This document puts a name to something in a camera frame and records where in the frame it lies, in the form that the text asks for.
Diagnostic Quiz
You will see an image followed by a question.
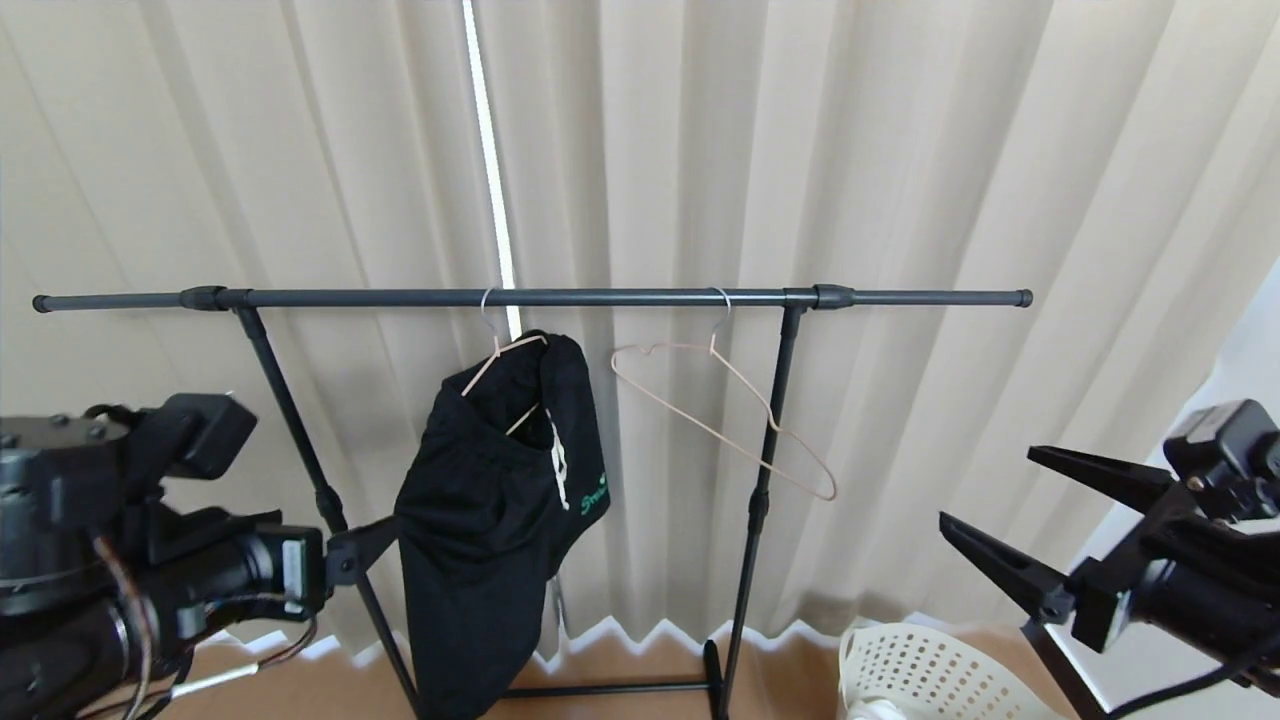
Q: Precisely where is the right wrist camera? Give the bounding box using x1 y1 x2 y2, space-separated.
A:
1163 400 1280 521

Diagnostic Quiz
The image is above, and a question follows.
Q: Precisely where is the pink clothes hanger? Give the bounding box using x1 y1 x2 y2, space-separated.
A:
610 288 839 503
460 288 549 438

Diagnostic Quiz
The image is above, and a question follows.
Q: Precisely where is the white laundry basket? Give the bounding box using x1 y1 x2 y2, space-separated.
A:
838 622 1066 720

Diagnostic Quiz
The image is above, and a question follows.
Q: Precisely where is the beige curtain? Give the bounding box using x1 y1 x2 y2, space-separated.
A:
0 0 1280 669

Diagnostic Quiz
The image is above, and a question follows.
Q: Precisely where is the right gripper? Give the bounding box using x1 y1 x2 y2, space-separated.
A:
938 445 1280 693

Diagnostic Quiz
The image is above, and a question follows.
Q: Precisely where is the black garment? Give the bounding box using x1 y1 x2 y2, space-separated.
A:
393 332 611 720

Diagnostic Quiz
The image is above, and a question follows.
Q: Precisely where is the black clothes rack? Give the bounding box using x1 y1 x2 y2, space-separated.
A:
32 284 1034 720

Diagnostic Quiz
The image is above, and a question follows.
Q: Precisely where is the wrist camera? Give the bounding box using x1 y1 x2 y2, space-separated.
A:
120 393 259 501
1163 400 1280 521

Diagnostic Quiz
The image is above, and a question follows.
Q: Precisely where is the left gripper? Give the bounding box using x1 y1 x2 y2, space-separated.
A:
150 508 401 643

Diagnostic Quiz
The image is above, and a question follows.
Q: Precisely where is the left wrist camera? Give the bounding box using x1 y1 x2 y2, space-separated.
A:
120 393 259 501

